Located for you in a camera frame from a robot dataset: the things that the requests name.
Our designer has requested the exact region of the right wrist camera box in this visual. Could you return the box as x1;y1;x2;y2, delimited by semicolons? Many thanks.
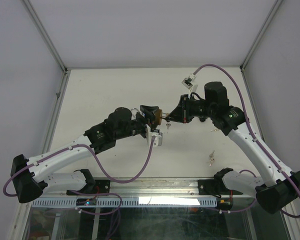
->
181;73;198;97

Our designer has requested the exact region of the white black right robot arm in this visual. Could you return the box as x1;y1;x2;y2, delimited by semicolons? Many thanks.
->
165;81;300;214

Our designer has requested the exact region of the slotted cable duct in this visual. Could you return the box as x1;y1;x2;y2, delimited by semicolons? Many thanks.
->
31;196;217;209

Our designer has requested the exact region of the silver key pair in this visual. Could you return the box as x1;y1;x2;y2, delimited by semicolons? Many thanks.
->
207;150;215;167

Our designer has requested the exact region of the small silver key bunch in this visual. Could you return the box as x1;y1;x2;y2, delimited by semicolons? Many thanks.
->
161;113;171;129

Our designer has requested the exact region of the large brass padlock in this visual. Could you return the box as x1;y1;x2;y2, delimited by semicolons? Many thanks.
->
154;108;163;126

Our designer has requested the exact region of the aluminium frame post left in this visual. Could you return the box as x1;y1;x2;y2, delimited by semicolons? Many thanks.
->
21;0;68;74

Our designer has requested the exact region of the aluminium frame post right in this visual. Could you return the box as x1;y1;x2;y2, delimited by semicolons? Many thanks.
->
240;0;285;72

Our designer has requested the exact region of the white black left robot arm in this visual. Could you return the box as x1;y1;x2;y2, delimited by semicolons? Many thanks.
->
8;105;162;204

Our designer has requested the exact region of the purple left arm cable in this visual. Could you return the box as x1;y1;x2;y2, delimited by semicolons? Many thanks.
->
2;138;157;216

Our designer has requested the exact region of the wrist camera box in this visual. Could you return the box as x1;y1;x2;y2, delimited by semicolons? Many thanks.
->
181;73;198;97
146;125;163;147

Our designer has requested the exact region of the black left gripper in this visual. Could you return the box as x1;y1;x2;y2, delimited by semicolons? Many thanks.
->
115;106;160;141

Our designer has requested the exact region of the aluminium frame post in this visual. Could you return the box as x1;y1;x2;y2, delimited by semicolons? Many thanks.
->
240;0;285;72
21;0;68;74

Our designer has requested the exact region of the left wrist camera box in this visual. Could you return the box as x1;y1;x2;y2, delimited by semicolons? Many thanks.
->
146;125;163;147

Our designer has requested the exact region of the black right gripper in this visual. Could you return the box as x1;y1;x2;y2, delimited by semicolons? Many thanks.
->
165;94;215;124

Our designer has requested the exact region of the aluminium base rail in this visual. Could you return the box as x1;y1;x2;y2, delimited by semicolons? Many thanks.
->
47;177;291;198

